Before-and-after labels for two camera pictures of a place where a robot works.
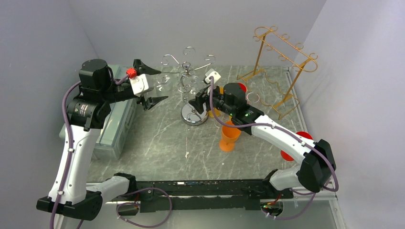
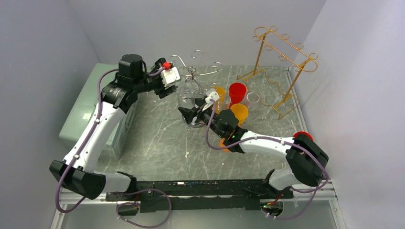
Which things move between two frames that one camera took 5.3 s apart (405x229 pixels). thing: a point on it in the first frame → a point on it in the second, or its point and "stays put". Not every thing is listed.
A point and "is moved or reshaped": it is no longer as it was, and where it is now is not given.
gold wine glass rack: x=280 y=64 stays put
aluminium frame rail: x=306 y=198 stays put
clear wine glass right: x=253 y=97 stays put
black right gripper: x=199 y=100 → x=188 y=114
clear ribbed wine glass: x=164 y=82 is moved or reshaped
